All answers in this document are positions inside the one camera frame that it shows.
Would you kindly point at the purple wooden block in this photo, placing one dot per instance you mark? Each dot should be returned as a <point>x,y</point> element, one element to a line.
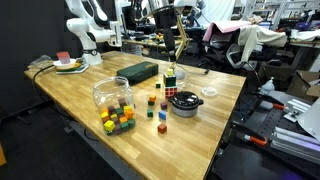
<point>163,106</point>

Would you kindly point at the clear plastic jar lid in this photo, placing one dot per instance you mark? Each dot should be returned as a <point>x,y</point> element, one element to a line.
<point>208,91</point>

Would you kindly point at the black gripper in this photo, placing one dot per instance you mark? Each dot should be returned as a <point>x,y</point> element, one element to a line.
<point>165,19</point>

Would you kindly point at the black divider screen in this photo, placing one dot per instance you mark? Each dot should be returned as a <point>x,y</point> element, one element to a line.
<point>28,30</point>

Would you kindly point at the clear plastic jar of blocks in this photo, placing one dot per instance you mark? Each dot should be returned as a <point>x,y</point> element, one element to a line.
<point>113,97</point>

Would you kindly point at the green wooden block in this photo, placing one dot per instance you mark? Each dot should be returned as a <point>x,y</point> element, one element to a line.
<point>149,113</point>

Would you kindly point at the dark rubix cube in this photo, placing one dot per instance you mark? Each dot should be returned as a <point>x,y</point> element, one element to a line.
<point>169,81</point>

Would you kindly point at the dark green case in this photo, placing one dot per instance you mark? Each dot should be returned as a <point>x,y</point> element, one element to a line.
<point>139,72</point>

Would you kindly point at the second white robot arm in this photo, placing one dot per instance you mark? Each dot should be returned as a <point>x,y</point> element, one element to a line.
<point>92,26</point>

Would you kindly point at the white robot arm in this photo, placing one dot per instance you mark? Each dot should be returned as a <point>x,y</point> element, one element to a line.
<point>143,10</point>

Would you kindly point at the red wooden block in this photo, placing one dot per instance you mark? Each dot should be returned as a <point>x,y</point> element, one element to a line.
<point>162,128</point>

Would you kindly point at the white rubix cube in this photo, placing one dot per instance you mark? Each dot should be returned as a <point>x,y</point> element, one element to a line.
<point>170,91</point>

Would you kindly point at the orange wooden block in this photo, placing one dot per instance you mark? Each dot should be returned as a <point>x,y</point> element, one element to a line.
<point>152,98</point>

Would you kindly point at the stack of plates and books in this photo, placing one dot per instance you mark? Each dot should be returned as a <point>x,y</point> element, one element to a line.
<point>67,65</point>

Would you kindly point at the blue wooden block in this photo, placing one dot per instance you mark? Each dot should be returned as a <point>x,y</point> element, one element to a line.
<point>162,115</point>

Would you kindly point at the black lidded grey pot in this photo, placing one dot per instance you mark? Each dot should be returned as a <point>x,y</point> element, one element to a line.
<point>185,103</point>

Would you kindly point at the yellow wooden block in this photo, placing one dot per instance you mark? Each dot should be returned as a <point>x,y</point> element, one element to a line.
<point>170,72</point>

